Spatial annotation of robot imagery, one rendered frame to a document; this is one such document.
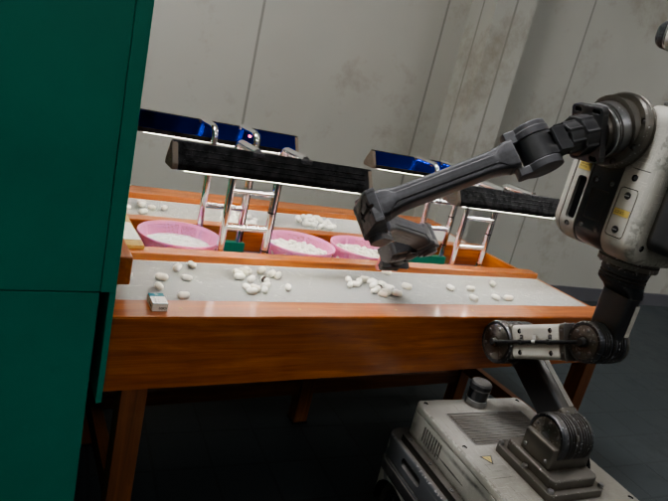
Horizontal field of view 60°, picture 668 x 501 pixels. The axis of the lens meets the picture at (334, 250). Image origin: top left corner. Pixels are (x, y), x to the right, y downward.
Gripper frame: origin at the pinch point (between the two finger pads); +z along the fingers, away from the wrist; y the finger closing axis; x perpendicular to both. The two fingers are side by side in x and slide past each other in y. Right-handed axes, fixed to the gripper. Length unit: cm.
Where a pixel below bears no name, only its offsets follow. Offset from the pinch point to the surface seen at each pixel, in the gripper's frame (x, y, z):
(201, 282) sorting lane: 5, 55, 8
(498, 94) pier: -152, -177, 75
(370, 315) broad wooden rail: 19.2, 15.5, -13.8
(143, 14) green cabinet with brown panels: -25, 85, -56
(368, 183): -23.1, 7.2, -11.3
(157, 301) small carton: 16, 73, -12
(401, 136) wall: -140, -131, 126
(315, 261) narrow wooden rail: -6.9, 12.0, 17.9
